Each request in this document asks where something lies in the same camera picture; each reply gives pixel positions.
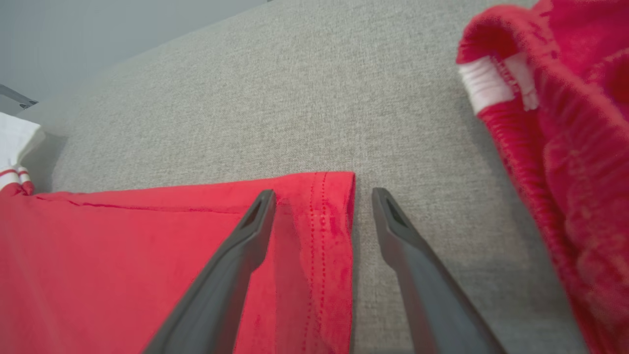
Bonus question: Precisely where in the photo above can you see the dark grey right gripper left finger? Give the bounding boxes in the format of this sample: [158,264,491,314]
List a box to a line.
[143,189,277,354]

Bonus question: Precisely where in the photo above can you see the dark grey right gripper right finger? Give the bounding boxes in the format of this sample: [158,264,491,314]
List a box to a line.
[372,187,507,354]

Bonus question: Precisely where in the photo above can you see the red jersey with white sleeves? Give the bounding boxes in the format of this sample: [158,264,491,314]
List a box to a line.
[0,112,356,354]

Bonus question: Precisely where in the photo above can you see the red shorts with white stripe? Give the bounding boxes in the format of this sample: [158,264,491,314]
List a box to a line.
[456,0,629,354]

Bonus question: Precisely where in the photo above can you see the grey fabric sofa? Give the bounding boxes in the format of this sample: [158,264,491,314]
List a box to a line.
[20,0,590,354]

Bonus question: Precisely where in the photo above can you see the grey partition foot bracket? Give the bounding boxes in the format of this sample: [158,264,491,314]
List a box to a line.
[0,84,39,110]

